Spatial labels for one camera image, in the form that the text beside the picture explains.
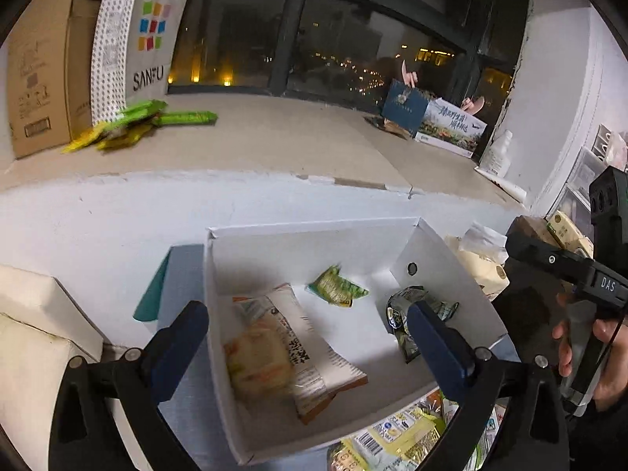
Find dark window frame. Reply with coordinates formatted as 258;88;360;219
169;0;528;113

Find white shopping bag coloured squares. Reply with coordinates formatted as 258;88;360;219
91;0;192;123

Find cream tissue pack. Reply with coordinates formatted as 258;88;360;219
444;235;511;300

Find light green snack packet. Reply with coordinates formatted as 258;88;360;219
113;99;168;126

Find brown cardboard carton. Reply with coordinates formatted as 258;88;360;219
7;0;109;158

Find long green snack packet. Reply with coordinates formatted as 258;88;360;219
157;110;218;127

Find person's right hand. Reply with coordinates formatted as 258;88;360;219
553;293;628;399

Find white cardboard box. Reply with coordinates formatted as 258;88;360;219
203;216;511;467

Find olive snack packet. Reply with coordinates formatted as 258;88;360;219
98;125;153;152

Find clear plastic drawer unit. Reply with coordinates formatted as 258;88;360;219
559;125;628;221

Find yellow snack packets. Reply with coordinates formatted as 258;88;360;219
326;387;508;471

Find white landscape printed box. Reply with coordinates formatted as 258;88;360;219
414;98;488;158

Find white flat box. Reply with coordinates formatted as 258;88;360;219
473;166;528;204

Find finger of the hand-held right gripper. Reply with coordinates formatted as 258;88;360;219
505;216;594;288

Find yellow snack packet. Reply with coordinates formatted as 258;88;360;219
61;125;106;154

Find teal paper sheet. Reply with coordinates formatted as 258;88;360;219
133;248;172;322

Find brown packet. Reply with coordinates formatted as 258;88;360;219
365;114;410;139

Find dark silver snack packet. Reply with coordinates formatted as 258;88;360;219
385;286;459;364

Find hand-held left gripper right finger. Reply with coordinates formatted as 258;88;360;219
407;301;570;471

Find yellow green tissue pack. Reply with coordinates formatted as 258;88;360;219
547;210;594;258

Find small green snack packet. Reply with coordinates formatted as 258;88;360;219
307;265;370;308

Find white plastic bottle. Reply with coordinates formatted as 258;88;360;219
478;130;513;177

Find white crumpled plastic bag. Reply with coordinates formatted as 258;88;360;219
464;223;508;256

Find beige printed snack packet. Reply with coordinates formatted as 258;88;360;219
223;282;369;425

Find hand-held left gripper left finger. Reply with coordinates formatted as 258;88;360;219
49;300;209;471

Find dark blue gift box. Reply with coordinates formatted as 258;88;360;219
382;80;435;138

